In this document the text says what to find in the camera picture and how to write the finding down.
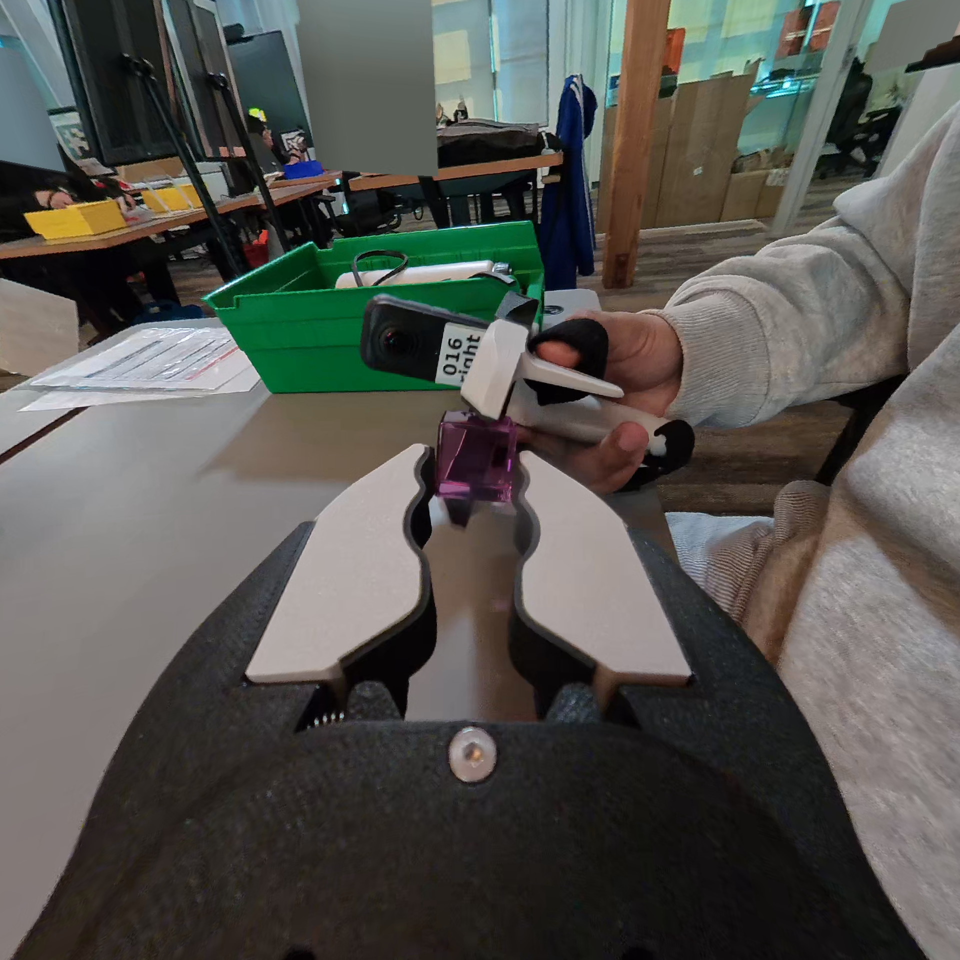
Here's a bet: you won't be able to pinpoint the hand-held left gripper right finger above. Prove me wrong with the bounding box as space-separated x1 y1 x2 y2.
508 450 693 712

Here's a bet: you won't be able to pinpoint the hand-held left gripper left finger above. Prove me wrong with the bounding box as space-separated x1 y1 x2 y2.
245 442 440 702

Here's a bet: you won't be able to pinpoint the purple transparent cube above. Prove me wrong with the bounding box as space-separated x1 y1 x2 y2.
437 410 520 504

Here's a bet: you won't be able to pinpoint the person's right forearm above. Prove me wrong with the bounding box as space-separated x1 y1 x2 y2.
662 101 960 430

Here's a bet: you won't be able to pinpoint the person's right hand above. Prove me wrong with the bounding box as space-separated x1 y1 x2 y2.
517 309 685 495

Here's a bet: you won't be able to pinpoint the green plastic bin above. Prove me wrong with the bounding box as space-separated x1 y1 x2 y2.
202 221 546 395

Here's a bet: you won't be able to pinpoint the blue jacket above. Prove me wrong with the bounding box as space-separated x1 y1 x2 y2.
538 73 599 279

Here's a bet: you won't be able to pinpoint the black bag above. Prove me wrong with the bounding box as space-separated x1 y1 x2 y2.
437 123 562 168

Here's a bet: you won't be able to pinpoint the long wooden table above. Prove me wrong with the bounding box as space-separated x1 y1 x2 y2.
0 180 342 260

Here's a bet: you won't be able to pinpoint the printed paper sheet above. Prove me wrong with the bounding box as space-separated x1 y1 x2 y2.
33 326 260 393

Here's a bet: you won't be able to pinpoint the small yellow stack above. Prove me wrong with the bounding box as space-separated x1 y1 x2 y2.
142 183 205 215

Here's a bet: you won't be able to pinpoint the black display panel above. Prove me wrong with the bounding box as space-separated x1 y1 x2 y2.
58 0 200 168
225 30 315 151
161 0 249 159

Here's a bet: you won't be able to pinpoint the cardboard boxes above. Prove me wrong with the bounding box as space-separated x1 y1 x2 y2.
600 56 789 226

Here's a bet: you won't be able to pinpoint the white paper sheet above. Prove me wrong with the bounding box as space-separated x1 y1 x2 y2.
18 386 226 413

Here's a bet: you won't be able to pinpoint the black display stand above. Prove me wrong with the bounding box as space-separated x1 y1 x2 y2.
204 69 292 256
123 54 252 280

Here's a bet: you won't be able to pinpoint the large yellow stack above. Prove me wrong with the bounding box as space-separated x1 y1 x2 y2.
24 198 129 241

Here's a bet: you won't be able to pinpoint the black office chair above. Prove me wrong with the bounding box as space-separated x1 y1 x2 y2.
813 56 905 181

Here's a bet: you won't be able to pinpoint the black cable loop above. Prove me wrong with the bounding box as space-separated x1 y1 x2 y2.
351 249 411 288

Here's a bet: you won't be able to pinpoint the wooden post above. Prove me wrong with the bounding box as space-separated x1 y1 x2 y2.
600 0 674 291

